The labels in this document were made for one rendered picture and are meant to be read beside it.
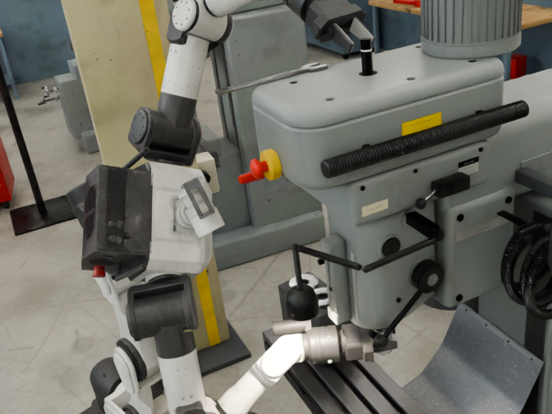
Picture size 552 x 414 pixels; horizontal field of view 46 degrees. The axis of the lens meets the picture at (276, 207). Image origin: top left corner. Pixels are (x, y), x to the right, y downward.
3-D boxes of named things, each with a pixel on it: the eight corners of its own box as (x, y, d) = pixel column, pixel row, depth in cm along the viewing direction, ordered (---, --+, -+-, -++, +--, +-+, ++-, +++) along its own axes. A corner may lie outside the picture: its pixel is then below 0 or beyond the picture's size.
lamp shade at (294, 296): (279, 314, 140) (276, 290, 137) (300, 297, 144) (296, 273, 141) (305, 324, 135) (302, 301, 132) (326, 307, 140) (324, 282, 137)
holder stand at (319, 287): (324, 368, 193) (318, 314, 184) (283, 333, 211) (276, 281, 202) (356, 351, 199) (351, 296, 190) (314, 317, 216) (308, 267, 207)
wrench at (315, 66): (221, 96, 125) (220, 92, 125) (213, 92, 128) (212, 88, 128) (328, 68, 134) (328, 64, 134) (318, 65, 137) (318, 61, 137)
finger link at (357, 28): (374, 34, 126) (353, 16, 129) (368, 48, 129) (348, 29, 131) (379, 33, 127) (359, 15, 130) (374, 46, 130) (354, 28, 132)
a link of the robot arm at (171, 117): (144, 87, 157) (133, 142, 159) (161, 91, 150) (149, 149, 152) (186, 97, 165) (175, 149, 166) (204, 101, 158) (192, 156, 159)
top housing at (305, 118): (308, 200, 117) (299, 117, 110) (250, 157, 138) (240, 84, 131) (511, 135, 132) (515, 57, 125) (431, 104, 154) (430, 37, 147)
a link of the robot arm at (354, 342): (373, 341, 150) (322, 347, 150) (374, 373, 154) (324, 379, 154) (364, 309, 161) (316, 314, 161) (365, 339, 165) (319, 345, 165)
